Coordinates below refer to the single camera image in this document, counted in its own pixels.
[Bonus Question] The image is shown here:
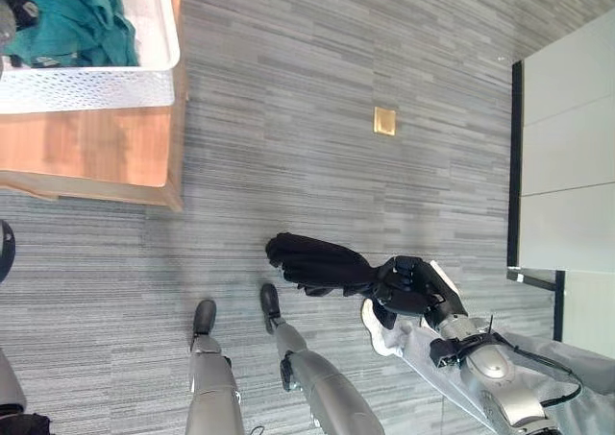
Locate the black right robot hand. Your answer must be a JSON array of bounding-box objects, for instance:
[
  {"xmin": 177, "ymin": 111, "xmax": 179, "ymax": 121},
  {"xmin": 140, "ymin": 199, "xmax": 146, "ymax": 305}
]
[{"xmin": 376, "ymin": 255, "xmax": 470, "ymax": 331}]

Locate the black garment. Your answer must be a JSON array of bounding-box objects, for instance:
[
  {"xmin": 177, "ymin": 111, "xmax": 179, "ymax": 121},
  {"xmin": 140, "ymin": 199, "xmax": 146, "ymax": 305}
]
[{"xmin": 265, "ymin": 231, "xmax": 385, "ymax": 298}]

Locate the white perforated laundry basket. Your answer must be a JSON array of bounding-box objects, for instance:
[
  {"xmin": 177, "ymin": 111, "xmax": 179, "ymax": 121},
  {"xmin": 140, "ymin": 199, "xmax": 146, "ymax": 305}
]
[{"xmin": 0, "ymin": 0, "xmax": 182, "ymax": 116}]

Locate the person's white shoe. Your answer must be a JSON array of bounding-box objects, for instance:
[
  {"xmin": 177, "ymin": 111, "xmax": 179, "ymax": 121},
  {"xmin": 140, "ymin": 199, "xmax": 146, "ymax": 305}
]
[{"xmin": 360, "ymin": 298, "xmax": 409, "ymax": 358}]

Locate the silver right robot leg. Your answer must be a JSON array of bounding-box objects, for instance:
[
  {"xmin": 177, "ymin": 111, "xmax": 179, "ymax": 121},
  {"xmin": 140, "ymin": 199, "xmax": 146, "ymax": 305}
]
[{"xmin": 258, "ymin": 282, "xmax": 386, "ymax": 435}]

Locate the silver robot leg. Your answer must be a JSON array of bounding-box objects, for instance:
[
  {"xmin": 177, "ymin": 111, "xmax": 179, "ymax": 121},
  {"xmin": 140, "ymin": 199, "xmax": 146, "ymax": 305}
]
[
  {"xmin": 258, "ymin": 282, "xmax": 386, "ymax": 435},
  {"xmin": 184, "ymin": 299, "xmax": 247, "ymax": 435}
]

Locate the person's leg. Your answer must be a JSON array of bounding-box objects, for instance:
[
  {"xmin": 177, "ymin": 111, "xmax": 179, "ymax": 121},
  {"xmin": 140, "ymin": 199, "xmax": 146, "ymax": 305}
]
[{"xmin": 381, "ymin": 319, "xmax": 615, "ymax": 435}]

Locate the brass floor socket plate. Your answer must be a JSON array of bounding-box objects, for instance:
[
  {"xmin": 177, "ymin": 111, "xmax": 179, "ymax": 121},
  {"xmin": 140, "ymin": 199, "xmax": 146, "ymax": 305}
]
[{"xmin": 373, "ymin": 107, "xmax": 398, "ymax": 137}]

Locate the silver left robot leg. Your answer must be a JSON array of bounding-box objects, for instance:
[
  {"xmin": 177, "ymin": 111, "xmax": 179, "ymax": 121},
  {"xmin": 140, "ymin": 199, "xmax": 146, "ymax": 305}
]
[{"xmin": 184, "ymin": 299, "xmax": 247, "ymax": 435}]

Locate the wooden table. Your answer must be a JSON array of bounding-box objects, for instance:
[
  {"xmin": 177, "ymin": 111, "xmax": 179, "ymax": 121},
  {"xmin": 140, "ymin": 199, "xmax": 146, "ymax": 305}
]
[{"xmin": 0, "ymin": 0, "xmax": 187, "ymax": 213}]

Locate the black round object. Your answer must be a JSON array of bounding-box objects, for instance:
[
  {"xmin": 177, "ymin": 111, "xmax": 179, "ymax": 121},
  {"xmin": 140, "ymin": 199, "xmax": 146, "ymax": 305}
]
[{"xmin": 0, "ymin": 220, "xmax": 16, "ymax": 285}]

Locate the teal garment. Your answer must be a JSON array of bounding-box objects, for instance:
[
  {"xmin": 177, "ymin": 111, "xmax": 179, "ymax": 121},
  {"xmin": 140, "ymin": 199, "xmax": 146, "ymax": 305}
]
[{"xmin": 2, "ymin": 0, "xmax": 141, "ymax": 69}]

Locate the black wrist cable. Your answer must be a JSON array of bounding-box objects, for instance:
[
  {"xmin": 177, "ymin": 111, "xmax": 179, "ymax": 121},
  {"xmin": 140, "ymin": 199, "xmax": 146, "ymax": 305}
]
[{"xmin": 485, "ymin": 313, "xmax": 583, "ymax": 407}]

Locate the white cabinet with black frame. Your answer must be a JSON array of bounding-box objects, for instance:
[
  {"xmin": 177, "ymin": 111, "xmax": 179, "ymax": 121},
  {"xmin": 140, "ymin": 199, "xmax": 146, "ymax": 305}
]
[{"xmin": 505, "ymin": 8, "xmax": 615, "ymax": 359}]

